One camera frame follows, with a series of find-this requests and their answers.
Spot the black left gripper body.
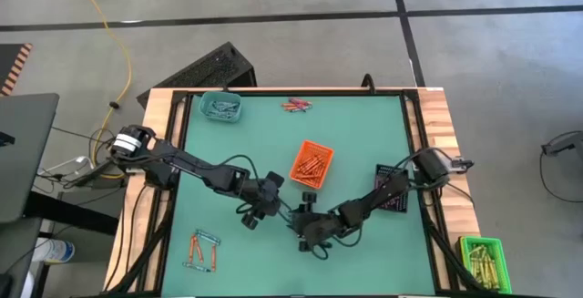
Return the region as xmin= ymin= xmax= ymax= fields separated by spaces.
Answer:
xmin=240 ymin=179 xmax=285 ymax=231

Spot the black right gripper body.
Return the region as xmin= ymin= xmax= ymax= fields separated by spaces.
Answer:
xmin=293 ymin=209 xmax=347 ymax=252

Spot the teal plastic bin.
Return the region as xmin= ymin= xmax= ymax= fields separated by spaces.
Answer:
xmin=199 ymin=90 xmax=243 ymax=124

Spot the orange plastic basket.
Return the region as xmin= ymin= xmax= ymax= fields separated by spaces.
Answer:
xmin=289 ymin=139 xmax=335 ymax=190

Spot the teal table mat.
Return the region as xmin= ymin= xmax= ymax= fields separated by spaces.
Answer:
xmin=157 ymin=93 xmax=436 ymax=298

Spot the black plastic basket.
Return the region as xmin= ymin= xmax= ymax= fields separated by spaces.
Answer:
xmin=373 ymin=164 xmax=410 ymax=214

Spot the black perforated computer case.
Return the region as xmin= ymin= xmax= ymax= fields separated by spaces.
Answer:
xmin=136 ymin=41 xmax=259 ymax=109

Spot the green plastic basket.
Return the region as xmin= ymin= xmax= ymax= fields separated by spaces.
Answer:
xmin=456 ymin=235 xmax=514 ymax=295

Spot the black desk base bar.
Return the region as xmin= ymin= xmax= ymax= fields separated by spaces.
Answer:
xmin=25 ymin=190 xmax=120 ymax=237

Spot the white bottle with blue label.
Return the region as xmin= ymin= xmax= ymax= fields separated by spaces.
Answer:
xmin=31 ymin=237 xmax=77 ymax=265

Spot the grey desk surface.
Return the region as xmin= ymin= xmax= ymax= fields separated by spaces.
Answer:
xmin=0 ymin=218 xmax=43 ymax=298
xmin=0 ymin=92 xmax=60 ymax=224

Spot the orange striped floor mat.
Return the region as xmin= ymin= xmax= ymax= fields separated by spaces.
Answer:
xmin=0 ymin=42 xmax=35 ymax=98

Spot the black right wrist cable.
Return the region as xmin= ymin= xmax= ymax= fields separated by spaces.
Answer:
xmin=312 ymin=224 xmax=365 ymax=262

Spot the black sleeved cable bundle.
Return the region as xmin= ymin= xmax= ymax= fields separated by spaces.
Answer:
xmin=418 ymin=183 xmax=491 ymax=295

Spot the black cable hook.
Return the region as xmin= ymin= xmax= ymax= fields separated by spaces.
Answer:
xmin=361 ymin=73 xmax=378 ymax=95

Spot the yellow cable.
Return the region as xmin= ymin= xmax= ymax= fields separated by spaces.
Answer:
xmin=66 ymin=0 xmax=134 ymax=180

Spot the black cable tangle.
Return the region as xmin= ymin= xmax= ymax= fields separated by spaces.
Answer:
xmin=35 ymin=124 xmax=138 ymax=194

